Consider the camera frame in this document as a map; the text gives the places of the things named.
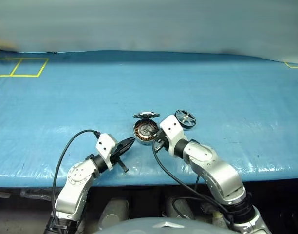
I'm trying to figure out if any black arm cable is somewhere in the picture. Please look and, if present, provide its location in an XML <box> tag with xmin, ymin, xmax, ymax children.
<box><xmin>152</xmin><ymin>142</ymin><xmax>237</xmax><ymax>225</ymax></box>
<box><xmin>51</xmin><ymin>129</ymin><xmax>102</xmax><ymax>230</ymax></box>

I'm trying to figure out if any toothed silver housing lid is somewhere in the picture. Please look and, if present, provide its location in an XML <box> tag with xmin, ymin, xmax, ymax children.
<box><xmin>133</xmin><ymin>111</ymin><xmax>161</xmax><ymax>120</ymax></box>

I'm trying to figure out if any round silver motor housing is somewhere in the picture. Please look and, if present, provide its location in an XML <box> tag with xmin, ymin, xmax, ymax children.
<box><xmin>132</xmin><ymin>118</ymin><xmax>160</xmax><ymax>146</ymax></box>

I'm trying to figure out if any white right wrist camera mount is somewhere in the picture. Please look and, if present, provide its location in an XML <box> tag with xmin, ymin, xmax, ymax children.
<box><xmin>159</xmin><ymin>115</ymin><xmax>188</xmax><ymax>156</ymax></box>

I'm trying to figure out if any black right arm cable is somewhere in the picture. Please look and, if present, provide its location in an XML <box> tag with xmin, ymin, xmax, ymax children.
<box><xmin>152</xmin><ymin>142</ymin><xmax>237</xmax><ymax>225</ymax></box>

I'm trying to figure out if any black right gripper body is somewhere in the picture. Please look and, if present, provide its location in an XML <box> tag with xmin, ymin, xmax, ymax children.
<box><xmin>156</xmin><ymin>130</ymin><xmax>169</xmax><ymax>153</ymax></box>

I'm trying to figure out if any grey rounded shape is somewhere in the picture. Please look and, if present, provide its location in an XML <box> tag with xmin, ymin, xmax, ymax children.
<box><xmin>167</xmin><ymin>197</ymin><xmax>196</xmax><ymax>220</ymax></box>
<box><xmin>99</xmin><ymin>198</ymin><xmax>130</xmax><ymax>231</ymax></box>

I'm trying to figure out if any black spoked rotor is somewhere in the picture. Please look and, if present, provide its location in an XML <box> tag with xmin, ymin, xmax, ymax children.
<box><xmin>175</xmin><ymin>109</ymin><xmax>197</xmax><ymax>129</ymax></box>

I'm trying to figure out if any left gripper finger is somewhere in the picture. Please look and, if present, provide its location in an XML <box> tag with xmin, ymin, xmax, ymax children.
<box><xmin>118</xmin><ymin>137</ymin><xmax>136</xmax><ymax>150</ymax></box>
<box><xmin>119</xmin><ymin>140</ymin><xmax>136</xmax><ymax>158</ymax></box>

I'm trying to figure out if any blue plastic table cover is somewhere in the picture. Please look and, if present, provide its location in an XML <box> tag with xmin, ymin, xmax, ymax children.
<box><xmin>0</xmin><ymin>50</ymin><xmax>298</xmax><ymax>188</ymax></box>

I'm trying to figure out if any grey robot torso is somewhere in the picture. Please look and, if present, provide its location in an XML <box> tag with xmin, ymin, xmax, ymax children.
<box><xmin>93</xmin><ymin>216</ymin><xmax>227</xmax><ymax>234</ymax></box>

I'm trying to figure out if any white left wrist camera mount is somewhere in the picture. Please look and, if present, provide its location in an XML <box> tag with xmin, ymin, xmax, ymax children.
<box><xmin>95</xmin><ymin>133</ymin><xmax>118</xmax><ymax>171</ymax></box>

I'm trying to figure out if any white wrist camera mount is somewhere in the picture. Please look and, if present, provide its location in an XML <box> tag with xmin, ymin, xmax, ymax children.
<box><xmin>159</xmin><ymin>115</ymin><xmax>188</xmax><ymax>156</ymax></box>
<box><xmin>95</xmin><ymin>133</ymin><xmax>118</xmax><ymax>171</ymax></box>

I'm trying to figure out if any yellow tape double square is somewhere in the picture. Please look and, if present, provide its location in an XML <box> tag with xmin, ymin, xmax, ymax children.
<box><xmin>0</xmin><ymin>58</ymin><xmax>49</xmax><ymax>78</ymax></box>

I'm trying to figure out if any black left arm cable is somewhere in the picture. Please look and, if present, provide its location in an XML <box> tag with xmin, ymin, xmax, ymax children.
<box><xmin>51</xmin><ymin>129</ymin><xmax>102</xmax><ymax>230</ymax></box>

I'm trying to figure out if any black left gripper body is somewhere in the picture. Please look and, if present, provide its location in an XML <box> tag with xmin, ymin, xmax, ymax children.
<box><xmin>111</xmin><ymin>143</ymin><xmax>129</xmax><ymax>174</ymax></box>

